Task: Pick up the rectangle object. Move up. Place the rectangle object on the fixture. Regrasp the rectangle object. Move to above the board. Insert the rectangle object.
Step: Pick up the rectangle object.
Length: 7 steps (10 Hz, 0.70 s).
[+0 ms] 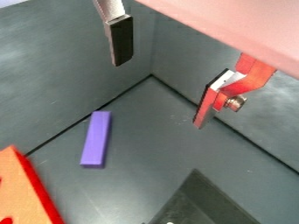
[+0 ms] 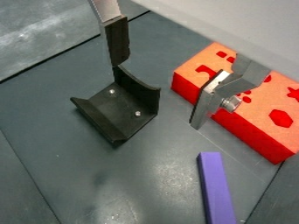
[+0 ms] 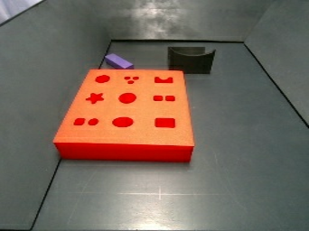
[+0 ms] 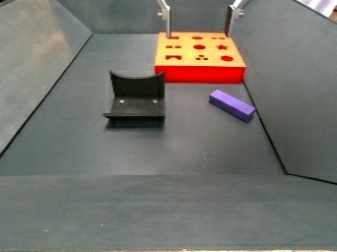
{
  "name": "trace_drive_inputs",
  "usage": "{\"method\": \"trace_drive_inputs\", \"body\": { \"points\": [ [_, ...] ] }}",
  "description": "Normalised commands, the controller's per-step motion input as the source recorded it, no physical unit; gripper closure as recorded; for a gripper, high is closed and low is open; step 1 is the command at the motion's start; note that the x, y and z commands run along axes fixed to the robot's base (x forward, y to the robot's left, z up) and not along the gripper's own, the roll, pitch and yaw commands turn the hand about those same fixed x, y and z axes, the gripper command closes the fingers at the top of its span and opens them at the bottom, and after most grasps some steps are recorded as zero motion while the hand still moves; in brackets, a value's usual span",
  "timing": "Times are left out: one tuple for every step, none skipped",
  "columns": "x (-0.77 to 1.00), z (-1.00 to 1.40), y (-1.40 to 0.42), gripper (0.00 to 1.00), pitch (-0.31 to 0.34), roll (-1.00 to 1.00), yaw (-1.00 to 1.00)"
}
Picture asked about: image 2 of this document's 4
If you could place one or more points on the gripper right finger with metal pad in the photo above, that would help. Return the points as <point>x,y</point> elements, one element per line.
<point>219,92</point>

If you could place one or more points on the black curved fixture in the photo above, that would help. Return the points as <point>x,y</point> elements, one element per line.
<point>121,108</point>

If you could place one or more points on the purple rectangular block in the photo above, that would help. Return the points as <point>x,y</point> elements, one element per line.
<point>215,190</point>

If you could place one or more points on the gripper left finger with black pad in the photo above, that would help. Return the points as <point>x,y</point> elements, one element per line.
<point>113,29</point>

